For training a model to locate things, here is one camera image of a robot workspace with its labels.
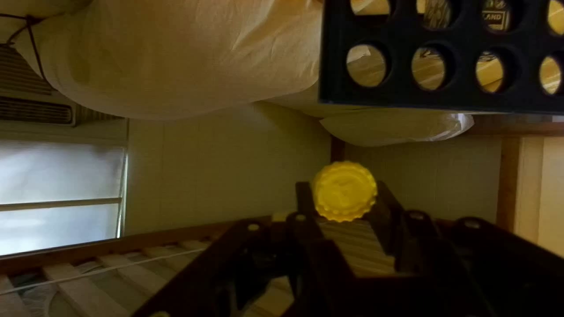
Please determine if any patterned cube box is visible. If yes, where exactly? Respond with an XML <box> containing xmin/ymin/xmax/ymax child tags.
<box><xmin>415</xmin><ymin>0</ymin><xmax>512</xmax><ymax>33</ymax></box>

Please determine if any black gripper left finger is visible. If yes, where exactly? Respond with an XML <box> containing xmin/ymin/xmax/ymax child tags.
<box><xmin>294</xmin><ymin>182</ymin><xmax>317</xmax><ymax>224</ymax></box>

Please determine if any white pillow behind grid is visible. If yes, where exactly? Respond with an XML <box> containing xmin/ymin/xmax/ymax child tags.
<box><xmin>1</xmin><ymin>0</ymin><xmax>473</xmax><ymax>147</ymax></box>

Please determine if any yellow disc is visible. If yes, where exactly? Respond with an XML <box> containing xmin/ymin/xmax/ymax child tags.
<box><xmin>310</xmin><ymin>161</ymin><xmax>378</xmax><ymax>223</ymax></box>

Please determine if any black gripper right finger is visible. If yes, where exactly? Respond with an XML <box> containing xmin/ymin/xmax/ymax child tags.
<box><xmin>366</xmin><ymin>182</ymin><xmax>403</xmax><ymax>254</ymax></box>

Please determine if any wall air conditioner unit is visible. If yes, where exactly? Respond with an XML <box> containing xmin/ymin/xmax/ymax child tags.
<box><xmin>0</xmin><ymin>47</ymin><xmax>128</xmax><ymax>143</ymax></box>

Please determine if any wooden bunk bed frame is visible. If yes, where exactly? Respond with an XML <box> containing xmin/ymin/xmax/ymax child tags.
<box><xmin>0</xmin><ymin>114</ymin><xmax>564</xmax><ymax>317</ymax></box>

